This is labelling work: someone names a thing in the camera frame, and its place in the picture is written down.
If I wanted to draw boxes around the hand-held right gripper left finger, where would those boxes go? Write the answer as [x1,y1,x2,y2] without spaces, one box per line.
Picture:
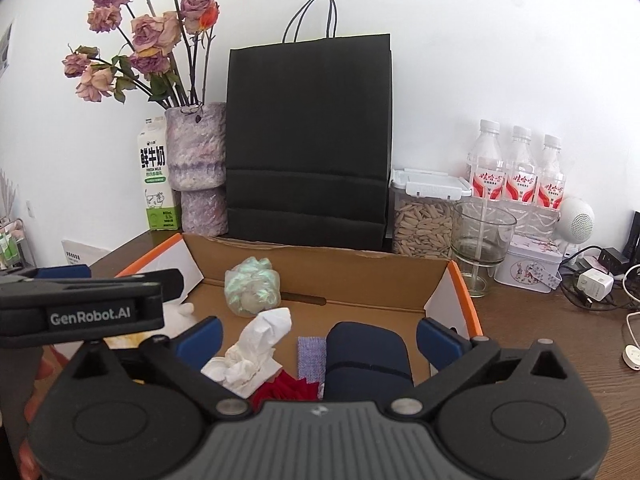
[74,316,253,422]

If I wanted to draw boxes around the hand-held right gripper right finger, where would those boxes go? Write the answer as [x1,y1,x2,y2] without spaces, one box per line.
[387,318,568,421]

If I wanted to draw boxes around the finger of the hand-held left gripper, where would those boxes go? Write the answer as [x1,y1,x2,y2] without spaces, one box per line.
[0,269,185,307]
[0,265,92,282]

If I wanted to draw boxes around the large white tissue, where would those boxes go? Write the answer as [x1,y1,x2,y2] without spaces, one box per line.
[201,307,292,393]

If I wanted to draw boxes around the navy zip pouch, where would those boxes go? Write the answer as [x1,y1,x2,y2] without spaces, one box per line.
[324,321,415,402]

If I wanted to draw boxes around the pale green scrunchie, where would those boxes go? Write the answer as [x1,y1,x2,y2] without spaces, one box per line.
[224,256,282,317]

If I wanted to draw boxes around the red fabric rose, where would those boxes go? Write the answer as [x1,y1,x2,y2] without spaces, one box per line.
[250,369,321,413]

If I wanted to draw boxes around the red orange cardboard box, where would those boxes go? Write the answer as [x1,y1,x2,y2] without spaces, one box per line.
[20,232,484,411]

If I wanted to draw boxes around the purple linen drawstring bag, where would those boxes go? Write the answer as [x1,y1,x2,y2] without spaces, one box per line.
[297,336,328,386]

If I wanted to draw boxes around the clear seed container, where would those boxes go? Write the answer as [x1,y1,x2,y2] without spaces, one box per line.
[389,169,473,260]

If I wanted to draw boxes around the white printed package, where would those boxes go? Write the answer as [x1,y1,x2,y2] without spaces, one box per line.
[61,238,113,267]

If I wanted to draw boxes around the pink feather decoration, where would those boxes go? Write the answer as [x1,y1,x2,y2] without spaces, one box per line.
[0,170,21,218]

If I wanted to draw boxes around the white green milk carton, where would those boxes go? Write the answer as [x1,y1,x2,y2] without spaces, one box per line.
[136,115,182,231]

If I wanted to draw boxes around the clear drinking glass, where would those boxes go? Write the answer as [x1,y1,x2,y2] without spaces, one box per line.
[450,201,518,298]

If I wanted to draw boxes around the white printed tin box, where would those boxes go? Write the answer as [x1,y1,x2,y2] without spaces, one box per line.
[494,234,565,293]

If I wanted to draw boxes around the purple mottled vase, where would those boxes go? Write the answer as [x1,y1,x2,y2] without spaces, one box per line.
[165,101,230,236]

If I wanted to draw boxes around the white charger plug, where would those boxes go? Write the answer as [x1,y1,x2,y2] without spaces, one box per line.
[577,267,613,303]

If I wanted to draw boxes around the white round speaker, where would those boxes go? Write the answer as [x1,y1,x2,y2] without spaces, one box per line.
[555,196,596,261]

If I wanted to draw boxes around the black power adapter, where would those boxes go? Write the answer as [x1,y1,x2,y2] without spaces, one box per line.
[597,246,631,276]

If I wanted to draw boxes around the black paper bag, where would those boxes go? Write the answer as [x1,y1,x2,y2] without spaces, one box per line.
[225,0,392,252]

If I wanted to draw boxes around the black charging stand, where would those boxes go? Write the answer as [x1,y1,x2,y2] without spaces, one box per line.
[627,210,640,261]

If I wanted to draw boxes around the dried rose bouquet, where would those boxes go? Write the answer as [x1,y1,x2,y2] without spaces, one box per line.
[62,0,221,110]

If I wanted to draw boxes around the wire rack with bottles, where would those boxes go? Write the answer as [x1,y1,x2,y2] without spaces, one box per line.
[0,215,36,271]

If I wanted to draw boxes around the chargers and cables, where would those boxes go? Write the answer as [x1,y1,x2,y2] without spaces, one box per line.
[560,245,640,311]

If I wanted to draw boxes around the wall picture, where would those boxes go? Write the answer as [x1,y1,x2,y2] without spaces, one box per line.
[0,20,16,78]

